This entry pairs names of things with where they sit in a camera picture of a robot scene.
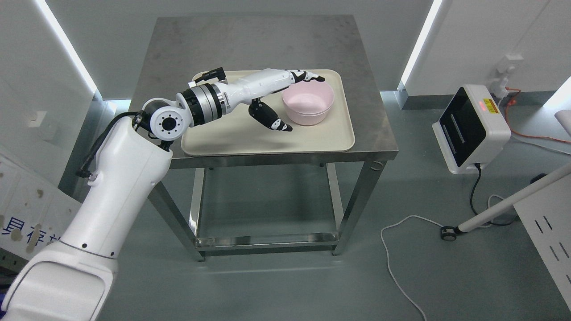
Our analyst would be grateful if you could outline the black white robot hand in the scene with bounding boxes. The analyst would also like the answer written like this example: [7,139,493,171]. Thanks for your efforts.
[217,68,325,132]

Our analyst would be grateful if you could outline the pink bowl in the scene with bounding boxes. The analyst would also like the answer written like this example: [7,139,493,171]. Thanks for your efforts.
[284,105,332,126]
[281,81,335,116]

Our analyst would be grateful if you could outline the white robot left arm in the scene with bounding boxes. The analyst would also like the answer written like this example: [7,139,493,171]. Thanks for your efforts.
[1,68,227,321]

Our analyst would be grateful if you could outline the beige plastic tray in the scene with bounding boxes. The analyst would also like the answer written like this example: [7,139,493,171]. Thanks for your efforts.
[180,69,355,157]

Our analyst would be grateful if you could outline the stainless steel table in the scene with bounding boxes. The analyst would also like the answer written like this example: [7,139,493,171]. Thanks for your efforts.
[130,16,398,262]

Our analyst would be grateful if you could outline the white black charging device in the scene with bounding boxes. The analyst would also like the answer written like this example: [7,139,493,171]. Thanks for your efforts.
[432,85,511,174]

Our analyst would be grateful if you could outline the white stand leg with caster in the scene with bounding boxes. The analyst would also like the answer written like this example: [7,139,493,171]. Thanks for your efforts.
[440,163,571,241]

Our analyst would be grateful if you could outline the white signboard blue characters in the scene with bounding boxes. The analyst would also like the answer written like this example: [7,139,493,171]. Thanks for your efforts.
[0,155,81,260]

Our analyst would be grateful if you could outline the white perforated panel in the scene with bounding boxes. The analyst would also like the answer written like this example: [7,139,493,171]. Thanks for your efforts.
[514,181,571,305]

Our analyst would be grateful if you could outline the white wall switch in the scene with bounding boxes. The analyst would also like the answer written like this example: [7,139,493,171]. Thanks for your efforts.
[27,111,47,129]

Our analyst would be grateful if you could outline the black power cable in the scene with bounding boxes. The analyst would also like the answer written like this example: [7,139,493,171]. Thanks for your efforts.
[468,163,518,226]

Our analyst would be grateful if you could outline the white wall socket plug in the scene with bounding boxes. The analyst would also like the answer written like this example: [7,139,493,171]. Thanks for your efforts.
[488,53,524,99]

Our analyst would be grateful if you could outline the orange cable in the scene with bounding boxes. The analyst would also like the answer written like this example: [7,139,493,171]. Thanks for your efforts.
[504,87,571,144]

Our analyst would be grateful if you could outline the white floor cable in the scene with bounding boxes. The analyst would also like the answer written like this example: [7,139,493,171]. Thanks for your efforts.
[380,194,505,321]

